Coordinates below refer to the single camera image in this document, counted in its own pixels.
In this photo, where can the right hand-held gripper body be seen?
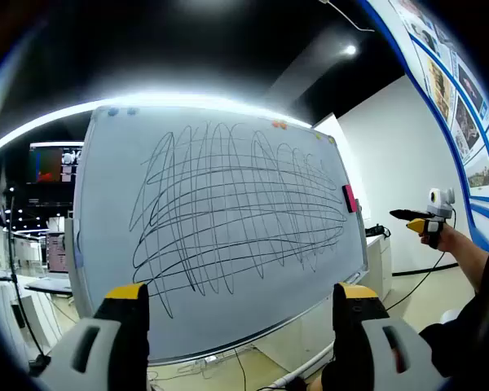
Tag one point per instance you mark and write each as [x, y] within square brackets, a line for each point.
[440, 203]

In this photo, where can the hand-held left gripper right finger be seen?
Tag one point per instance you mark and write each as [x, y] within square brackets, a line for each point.
[350, 334]

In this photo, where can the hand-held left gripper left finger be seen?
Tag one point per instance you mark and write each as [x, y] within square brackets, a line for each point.
[118, 326]

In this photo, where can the white whiteboard with grey frame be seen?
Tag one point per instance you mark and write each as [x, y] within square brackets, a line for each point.
[106, 163]

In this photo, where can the person's right hand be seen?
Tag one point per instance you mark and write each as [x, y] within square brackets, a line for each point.
[438, 240]

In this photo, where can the person's left hand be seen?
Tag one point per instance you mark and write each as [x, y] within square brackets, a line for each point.
[326, 379]

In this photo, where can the black item on cabinet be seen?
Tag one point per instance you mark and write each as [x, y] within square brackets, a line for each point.
[375, 231]

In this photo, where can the white cabinet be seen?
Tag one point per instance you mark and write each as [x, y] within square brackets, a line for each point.
[377, 264]

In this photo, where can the white floor pipe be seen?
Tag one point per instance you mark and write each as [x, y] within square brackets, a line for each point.
[285, 379]

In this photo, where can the black stand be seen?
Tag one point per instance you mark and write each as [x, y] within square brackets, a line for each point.
[38, 364]

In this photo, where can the white power strip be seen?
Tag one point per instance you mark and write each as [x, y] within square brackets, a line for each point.
[210, 359]

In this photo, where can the person's dark clothing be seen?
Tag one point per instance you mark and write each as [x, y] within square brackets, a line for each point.
[472, 338]

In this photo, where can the round ceiling light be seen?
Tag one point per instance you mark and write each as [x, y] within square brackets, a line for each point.
[350, 49]

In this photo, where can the white ceiling conduit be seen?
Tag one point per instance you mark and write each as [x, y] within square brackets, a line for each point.
[352, 20]

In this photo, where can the blue round magnet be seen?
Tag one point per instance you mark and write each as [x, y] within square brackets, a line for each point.
[113, 111]
[132, 111]

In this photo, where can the blue white wall display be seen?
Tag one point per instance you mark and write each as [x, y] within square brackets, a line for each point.
[444, 93]

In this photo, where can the dark wall screen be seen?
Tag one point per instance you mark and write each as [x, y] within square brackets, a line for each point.
[49, 165]

